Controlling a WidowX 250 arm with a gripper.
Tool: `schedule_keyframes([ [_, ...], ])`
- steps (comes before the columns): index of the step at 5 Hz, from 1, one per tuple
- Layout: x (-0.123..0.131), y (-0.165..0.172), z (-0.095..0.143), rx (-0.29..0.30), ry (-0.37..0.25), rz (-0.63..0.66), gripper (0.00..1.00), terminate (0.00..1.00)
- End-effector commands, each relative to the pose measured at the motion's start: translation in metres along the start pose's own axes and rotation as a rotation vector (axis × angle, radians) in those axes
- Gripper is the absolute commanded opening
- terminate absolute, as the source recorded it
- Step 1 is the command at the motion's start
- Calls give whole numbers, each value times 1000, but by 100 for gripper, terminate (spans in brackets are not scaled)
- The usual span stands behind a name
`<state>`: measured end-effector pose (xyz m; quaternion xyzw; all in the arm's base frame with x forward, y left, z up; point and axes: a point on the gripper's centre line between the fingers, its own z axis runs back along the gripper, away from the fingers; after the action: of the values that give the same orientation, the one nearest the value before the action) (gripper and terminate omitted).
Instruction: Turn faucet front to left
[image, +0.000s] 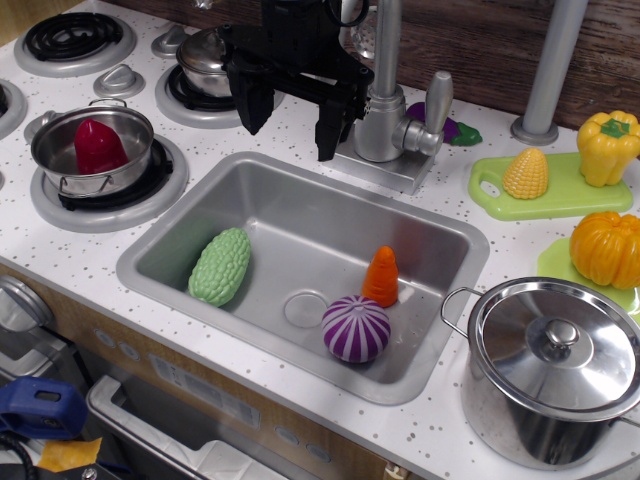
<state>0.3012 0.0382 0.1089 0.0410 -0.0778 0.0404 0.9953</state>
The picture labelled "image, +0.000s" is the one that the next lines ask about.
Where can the stove burner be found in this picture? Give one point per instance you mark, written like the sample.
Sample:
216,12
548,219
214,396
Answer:
74,44
16,108
160,186
179,101

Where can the grey stove knob lower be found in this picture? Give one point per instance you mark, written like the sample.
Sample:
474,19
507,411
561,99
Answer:
120,82

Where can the large steel pot with lid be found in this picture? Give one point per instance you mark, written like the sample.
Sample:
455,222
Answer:
552,366

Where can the back left stove burner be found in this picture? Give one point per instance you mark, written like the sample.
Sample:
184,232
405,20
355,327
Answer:
74,44

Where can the back right stove burner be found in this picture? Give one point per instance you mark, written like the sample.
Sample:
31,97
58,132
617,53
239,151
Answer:
179,101

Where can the silver round oven knob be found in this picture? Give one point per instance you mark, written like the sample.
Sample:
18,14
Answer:
22,309

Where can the yellow cloth piece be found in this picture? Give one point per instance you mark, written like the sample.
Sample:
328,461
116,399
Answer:
61,455

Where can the grey vertical pole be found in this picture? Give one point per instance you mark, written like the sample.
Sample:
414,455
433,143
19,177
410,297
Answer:
536,126

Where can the red pepper toy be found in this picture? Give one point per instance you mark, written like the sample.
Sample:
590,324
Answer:
98,148

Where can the grey stove knob upper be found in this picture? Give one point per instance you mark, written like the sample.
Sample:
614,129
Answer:
167,44

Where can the green cutting board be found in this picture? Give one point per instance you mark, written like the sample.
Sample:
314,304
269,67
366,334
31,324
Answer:
567,195

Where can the grey oven door handle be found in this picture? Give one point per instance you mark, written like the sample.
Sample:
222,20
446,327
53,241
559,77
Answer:
171,440

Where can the clear plastic strainer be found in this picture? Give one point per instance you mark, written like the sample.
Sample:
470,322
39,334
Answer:
363,35

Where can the front right stove burner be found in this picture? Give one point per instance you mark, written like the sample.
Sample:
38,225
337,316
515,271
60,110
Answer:
160,186

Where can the orange carrot toy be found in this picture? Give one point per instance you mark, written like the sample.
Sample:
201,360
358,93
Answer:
381,281

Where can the orange pumpkin toy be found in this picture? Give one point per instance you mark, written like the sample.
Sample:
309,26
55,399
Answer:
604,248

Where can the small steel pot with lid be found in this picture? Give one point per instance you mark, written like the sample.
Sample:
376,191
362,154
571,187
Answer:
200,56

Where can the yellow bell pepper toy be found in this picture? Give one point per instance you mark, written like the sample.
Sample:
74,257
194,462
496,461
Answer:
607,143

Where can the open steel pot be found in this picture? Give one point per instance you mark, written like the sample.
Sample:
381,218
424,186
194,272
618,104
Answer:
53,151

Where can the silver toy faucet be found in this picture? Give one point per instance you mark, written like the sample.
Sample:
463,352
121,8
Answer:
388,147

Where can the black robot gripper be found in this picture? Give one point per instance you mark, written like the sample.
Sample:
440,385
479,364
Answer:
296,50

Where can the light green plate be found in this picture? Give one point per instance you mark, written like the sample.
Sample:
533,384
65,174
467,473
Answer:
555,262

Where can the green bitter melon toy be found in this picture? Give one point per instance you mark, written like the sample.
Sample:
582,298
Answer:
221,267

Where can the yellow corn toy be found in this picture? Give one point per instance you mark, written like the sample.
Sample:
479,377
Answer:
527,175

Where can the purple striped onion toy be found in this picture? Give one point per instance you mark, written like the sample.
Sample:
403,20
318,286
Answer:
355,329

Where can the purple eggplant toy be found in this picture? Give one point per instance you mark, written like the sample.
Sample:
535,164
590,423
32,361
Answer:
455,133

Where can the silver toy sink basin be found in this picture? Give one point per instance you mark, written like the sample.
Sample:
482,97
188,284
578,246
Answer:
312,239

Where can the far left stove burner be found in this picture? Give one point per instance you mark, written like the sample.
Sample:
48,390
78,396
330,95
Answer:
16,108

